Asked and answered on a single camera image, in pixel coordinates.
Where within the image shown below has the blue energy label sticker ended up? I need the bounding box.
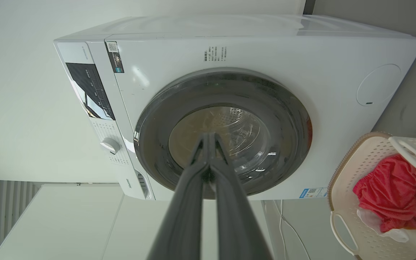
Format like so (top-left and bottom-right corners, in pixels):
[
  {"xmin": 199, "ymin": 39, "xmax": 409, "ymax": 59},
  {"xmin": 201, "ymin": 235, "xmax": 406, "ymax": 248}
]
[{"xmin": 299, "ymin": 187, "xmax": 328, "ymax": 199}]

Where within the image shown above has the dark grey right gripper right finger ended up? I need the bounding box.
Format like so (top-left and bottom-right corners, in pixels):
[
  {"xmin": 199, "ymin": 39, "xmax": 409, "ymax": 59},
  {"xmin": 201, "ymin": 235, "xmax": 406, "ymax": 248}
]
[{"xmin": 209, "ymin": 133, "xmax": 273, "ymax": 260}]

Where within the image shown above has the round white filter cover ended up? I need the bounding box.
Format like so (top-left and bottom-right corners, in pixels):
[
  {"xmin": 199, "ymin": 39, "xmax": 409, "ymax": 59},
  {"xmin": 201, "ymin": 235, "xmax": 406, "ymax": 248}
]
[{"xmin": 356, "ymin": 64, "xmax": 402, "ymax": 107}]

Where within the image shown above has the red garment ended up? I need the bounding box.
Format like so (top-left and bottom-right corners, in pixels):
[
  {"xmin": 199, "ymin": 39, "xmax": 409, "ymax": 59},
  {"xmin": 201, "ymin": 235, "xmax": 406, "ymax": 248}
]
[{"xmin": 352, "ymin": 154, "xmax": 416, "ymax": 233}]

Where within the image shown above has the black QR code sticker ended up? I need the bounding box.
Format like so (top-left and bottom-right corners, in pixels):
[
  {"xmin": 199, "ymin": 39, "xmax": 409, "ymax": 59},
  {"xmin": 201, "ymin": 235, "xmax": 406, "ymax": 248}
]
[{"xmin": 105, "ymin": 41, "xmax": 125, "ymax": 74}]

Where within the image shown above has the white detergent drawer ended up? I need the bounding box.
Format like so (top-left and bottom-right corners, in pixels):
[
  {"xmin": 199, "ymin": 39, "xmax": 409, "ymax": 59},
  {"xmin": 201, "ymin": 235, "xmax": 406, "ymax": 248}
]
[{"xmin": 123, "ymin": 168, "xmax": 155, "ymax": 201}]

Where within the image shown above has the white cabinet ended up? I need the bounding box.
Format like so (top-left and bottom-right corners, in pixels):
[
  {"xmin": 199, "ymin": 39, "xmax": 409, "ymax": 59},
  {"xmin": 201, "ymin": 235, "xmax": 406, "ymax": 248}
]
[{"xmin": 0, "ymin": 183, "xmax": 273, "ymax": 260}]

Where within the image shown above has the cream perforated laundry basket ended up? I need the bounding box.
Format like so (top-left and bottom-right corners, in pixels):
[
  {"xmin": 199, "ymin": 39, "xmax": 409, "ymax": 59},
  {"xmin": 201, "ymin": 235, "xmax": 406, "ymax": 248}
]
[{"xmin": 328, "ymin": 132, "xmax": 416, "ymax": 260}]

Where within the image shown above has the black glossy display panel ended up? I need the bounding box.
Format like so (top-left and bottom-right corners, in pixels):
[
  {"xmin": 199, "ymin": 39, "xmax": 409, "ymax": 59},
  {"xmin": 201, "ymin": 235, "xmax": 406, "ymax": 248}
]
[{"xmin": 66, "ymin": 63, "xmax": 116, "ymax": 121}]

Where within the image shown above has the dark round glass washer door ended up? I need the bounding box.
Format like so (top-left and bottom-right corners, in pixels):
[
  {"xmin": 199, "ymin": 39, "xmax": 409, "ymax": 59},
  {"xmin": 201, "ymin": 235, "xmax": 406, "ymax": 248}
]
[{"xmin": 134, "ymin": 68, "xmax": 313, "ymax": 200}]

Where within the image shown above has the white front-load washing machine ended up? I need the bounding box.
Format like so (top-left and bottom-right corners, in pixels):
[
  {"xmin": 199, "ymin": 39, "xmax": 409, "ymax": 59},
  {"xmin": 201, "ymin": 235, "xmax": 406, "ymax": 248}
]
[{"xmin": 53, "ymin": 14, "xmax": 416, "ymax": 201}]

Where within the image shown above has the thin white power cable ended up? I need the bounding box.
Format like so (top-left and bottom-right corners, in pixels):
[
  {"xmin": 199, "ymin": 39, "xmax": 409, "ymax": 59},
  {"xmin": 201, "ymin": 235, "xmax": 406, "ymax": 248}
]
[{"xmin": 273, "ymin": 200, "xmax": 311, "ymax": 260}]

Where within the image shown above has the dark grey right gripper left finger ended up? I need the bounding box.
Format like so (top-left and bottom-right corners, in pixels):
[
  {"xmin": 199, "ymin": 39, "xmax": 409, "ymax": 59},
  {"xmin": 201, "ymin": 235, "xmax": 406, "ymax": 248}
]
[{"xmin": 147, "ymin": 133, "xmax": 211, "ymax": 260}]

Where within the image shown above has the white round control knob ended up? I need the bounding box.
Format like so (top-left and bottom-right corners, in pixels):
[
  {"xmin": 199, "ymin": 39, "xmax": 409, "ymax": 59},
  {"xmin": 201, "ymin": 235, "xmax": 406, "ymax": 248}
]
[{"xmin": 100, "ymin": 137, "xmax": 121, "ymax": 155}]

